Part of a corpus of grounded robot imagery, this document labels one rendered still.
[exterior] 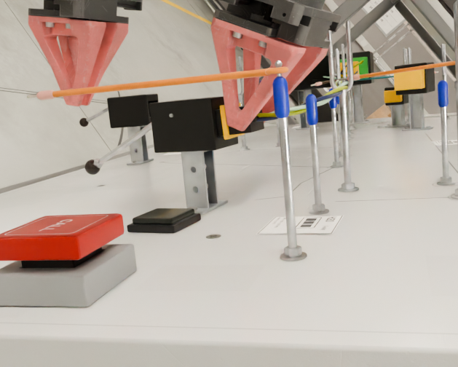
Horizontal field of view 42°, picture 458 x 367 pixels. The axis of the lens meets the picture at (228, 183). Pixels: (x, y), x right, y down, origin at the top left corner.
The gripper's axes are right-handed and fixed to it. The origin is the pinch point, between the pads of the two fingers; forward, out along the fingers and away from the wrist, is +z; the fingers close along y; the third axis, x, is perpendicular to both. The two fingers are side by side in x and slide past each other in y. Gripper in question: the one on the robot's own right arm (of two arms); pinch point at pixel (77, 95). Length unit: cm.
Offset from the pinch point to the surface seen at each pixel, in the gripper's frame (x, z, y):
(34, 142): 142, 42, 150
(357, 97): -7, 3, 83
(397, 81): -19, -2, 55
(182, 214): -14.5, 6.6, -6.2
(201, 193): -13.4, 6.3, -1.1
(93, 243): -17.0, 4.4, -19.8
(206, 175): -12.8, 5.2, 0.7
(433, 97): 41, 41, 743
